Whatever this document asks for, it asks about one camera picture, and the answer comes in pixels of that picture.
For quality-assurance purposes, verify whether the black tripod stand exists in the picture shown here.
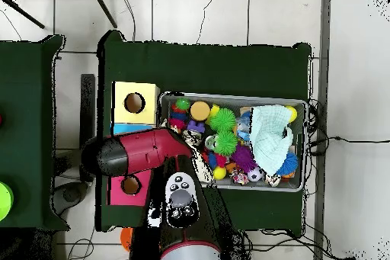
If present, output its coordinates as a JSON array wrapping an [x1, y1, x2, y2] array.
[[0, 0, 118, 29]]

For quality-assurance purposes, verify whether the yellow ball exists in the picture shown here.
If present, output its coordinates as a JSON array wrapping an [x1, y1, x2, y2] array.
[[285, 105, 299, 124]]

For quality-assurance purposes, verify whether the dark green table cloth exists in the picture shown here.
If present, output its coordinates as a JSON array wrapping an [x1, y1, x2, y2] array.
[[95, 30, 312, 232], [0, 34, 69, 232]]

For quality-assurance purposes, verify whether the purple wooden block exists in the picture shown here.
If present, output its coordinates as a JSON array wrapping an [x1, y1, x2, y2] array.
[[186, 120, 206, 134]]

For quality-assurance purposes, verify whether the purple spiky ball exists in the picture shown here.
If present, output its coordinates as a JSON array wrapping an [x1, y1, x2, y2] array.
[[230, 143, 257, 173]]

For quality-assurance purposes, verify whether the lime green bowl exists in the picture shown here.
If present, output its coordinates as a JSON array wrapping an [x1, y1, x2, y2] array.
[[0, 181, 14, 222]]

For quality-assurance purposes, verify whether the shallow mesh bin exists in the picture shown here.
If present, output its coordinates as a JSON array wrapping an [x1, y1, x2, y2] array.
[[156, 90, 308, 194]]

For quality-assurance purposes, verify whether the black cable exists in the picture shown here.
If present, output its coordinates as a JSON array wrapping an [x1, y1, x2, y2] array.
[[307, 135, 390, 148]]

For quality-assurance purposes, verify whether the orange plastic bucket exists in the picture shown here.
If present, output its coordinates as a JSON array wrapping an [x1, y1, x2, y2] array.
[[120, 226, 135, 252]]

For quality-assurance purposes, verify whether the mint green cloth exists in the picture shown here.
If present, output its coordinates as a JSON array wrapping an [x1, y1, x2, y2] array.
[[248, 104, 294, 176]]

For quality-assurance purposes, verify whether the wooden box with three holes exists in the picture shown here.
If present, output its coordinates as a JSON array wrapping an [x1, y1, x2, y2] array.
[[107, 81, 161, 207]]

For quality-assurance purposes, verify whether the green spiky ball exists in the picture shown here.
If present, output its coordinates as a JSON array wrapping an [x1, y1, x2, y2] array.
[[213, 130, 238, 156], [209, 108, 237, 133]]

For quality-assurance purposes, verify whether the cream waffle cloth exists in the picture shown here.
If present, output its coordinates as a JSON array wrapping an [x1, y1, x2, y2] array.
[[159, 118, 215, 184]]

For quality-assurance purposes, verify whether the multicolour spiky caterpillar toy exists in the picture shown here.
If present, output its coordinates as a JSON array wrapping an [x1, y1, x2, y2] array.
[[168, 97, 192, 131]]

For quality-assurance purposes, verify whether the blue spiky ball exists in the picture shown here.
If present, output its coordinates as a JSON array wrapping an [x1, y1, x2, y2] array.
[[275, 150, 299, 177]]

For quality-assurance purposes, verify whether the grey foot pedal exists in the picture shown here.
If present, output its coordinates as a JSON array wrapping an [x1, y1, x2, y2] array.
[[51, 181, 90, 216]]

